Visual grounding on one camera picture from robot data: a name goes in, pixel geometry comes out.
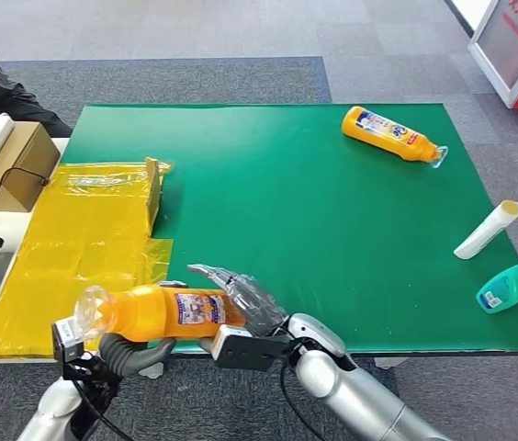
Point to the green table mat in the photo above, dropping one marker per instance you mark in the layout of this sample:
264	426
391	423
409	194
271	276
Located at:
309	201

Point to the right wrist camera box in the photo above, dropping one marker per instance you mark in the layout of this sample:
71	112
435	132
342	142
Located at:
245	353

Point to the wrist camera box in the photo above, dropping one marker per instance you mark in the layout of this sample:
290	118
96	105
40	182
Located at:
67	341
245	353

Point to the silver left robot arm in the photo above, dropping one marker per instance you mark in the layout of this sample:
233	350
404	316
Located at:
52	414

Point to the yellow taped flattened cardboard box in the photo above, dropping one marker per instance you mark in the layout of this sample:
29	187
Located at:
80	237

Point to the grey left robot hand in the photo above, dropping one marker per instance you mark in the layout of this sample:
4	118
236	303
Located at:
135	358

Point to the red and white cabinet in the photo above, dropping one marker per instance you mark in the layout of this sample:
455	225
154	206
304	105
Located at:
516	48

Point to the brown cardboard box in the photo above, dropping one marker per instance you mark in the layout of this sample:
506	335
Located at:
22	176

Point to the person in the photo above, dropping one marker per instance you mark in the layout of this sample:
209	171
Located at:
20	103

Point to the teal plastic bottle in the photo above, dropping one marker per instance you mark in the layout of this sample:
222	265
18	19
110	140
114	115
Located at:
511	286

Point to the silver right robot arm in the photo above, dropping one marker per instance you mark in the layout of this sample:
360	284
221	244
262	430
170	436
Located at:
360	395

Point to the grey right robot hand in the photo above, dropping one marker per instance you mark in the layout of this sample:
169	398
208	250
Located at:
254	304

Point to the white tube bottle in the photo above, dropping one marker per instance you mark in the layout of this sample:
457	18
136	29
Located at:
486	231

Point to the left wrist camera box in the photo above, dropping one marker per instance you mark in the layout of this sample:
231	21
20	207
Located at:
67	341

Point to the orange bottle with clear cap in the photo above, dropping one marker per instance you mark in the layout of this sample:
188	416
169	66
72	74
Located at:
157	313
385	133

